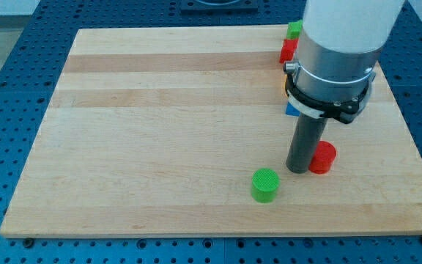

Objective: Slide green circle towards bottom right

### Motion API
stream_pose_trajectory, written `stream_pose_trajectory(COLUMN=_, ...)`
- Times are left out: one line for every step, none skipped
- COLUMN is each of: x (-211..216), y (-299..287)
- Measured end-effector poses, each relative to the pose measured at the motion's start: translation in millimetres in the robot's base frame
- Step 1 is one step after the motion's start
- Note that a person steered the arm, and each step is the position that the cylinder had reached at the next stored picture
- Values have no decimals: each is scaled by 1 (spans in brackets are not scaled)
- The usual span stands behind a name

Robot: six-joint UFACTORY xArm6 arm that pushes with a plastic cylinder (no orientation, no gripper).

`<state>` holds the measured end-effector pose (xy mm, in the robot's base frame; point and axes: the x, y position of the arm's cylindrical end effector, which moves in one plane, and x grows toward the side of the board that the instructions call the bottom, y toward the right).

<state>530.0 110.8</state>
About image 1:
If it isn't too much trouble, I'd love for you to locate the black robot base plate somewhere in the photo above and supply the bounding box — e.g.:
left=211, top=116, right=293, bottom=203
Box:
left=180, top=0, right=259, bottom=14

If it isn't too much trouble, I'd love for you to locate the green cylinder block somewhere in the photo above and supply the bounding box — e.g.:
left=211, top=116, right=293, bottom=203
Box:
left=251, top=168, right=280, bottom=203

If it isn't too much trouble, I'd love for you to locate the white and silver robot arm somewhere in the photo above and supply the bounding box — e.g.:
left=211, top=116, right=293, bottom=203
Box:
left=284, top=0, right=404, bottom=124

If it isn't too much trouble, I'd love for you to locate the red cylinder block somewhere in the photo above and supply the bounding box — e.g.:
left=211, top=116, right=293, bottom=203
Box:
left=308, top=141, right=337, bottom=175

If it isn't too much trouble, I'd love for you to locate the yellow block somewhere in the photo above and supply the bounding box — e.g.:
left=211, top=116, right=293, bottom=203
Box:
left=283, top=76, right=289, bottom=97

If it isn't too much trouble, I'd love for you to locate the green cube block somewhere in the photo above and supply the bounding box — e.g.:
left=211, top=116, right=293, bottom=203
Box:
left=286, top=20, right=303, bottom=40

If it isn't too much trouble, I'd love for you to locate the blue block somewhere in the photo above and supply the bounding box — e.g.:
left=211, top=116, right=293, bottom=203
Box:
left=285, top=103, right=300, bottom=117

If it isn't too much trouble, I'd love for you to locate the red cube block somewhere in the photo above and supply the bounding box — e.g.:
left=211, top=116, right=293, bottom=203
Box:
left=279, top=38, right=299, bottom=64

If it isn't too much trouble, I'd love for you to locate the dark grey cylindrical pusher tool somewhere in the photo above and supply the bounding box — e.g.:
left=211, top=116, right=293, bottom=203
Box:
left=286, top=114, right=327, bottom=174

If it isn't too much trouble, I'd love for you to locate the wooden board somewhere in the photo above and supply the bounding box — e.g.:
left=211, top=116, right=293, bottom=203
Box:
left=0, top=25, right=422, bottom=238

